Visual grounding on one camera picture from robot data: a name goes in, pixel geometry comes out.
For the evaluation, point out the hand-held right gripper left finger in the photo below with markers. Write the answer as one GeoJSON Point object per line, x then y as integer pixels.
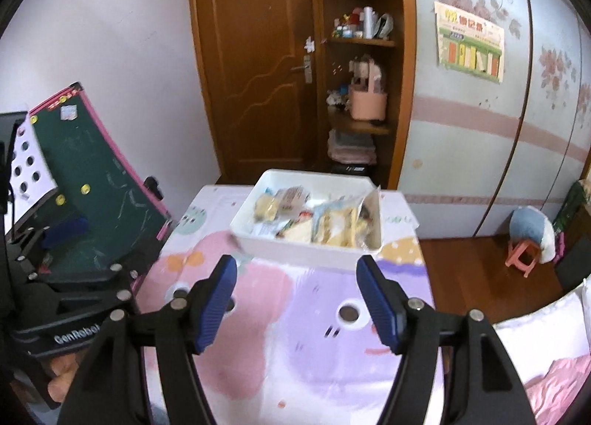
{"type": "Point", "coordinates": [217, 305]}

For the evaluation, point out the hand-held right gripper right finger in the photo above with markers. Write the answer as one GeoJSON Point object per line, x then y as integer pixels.
{"type": "Point", "coordinates": [381, 305]}

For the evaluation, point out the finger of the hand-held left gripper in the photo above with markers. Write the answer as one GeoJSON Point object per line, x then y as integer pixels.
{"type": "Point", "coordinates": [92, 291]}
{"type": "Point", "coordinates": [67, 231]}

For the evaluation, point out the dark brownie packet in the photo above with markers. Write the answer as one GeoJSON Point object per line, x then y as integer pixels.
{"type": "Point", "coordinates": [366, 214]}

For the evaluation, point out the white plastic bin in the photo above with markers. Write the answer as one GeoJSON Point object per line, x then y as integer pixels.
{"type": "Point", "coordinates": [295, 254]}

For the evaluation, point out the large yellow cake packet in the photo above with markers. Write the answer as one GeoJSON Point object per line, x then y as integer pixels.
{"type": "Point", "coordinates": [328, 226]}

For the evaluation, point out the round yellow cake packet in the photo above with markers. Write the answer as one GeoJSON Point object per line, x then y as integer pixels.
{"type": "Point", "coordinates": [267, 207]}

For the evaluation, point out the person's left hand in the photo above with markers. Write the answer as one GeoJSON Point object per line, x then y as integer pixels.
{"type": "Point", "coordinates": [62, 379]}

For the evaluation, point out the yellow smiley magnet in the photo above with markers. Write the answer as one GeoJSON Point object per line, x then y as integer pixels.
{"type": "Point", "coordinates": [60, 199]}
{"type": "Point", "coordinates": [85, 188]}

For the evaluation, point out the pink framed chalkboard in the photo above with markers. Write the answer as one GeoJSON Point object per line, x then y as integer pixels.
{"type": "Point", "coordinates": [106, 185]}

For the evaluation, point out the white board with black dots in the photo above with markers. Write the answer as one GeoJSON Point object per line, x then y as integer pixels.
{"type": "Point", "coordinates": [32, 171]}

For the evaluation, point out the cartoon printed tablecloth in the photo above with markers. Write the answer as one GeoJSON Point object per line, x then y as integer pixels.
{"type": "Point", "coordinates": [295, 360]}

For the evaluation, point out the black clamp knob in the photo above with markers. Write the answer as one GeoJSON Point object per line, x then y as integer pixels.
{"type": "Point", "coordinates": [153, 188]}

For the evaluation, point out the pink plastic stool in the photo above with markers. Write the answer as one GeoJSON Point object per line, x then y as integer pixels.
{"type": "Point", "coordinates": [522, 259]}

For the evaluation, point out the folded pink cloth stack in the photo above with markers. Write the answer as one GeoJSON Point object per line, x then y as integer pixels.
{"type": "Point", "coordinates": [352, 146]}

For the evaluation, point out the white pillow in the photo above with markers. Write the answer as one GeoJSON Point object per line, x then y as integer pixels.
{"type": "Point", "coordinates": [545, 337]}

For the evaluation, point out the small pink stool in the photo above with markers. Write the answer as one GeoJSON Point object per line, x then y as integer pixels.
{"type": "Point", "coordinates": [528, 226]}

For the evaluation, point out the floral sliding wardrobe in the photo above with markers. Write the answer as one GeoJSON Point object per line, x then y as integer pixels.
{"type": "Point", "coordinates": [475, 152]}

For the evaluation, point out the wooden corner shelf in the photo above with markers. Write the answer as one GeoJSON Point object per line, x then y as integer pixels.
{"type": "Point", "coordinates": [401, 106]}

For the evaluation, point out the dark cabinet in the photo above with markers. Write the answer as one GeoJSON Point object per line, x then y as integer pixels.
{"type": "Point", "coordinates": [575, 249]}

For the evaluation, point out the pink blanket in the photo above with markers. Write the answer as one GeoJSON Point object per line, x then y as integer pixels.
{"type": "Point", "coordinates": [563, 392]}

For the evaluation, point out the pink basket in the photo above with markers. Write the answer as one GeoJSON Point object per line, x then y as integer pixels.
{"type": "Point", "coordinates": [368, 103]}

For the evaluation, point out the wooden door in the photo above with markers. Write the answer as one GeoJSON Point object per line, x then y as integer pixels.
{"type": "Point", "coordinates": [254, 60]}

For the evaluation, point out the white door hook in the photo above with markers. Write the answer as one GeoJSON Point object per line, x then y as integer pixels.
{"type": "Point", "coordinates": [309, 44]}

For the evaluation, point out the cluster of shelf bottles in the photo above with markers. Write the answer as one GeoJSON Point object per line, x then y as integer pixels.
{"type": "Point", "coordinates": [364, 23]}

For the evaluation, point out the wall poster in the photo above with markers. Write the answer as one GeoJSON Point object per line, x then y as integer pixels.
{"type": "Point", "coordinates": [468, 42]}

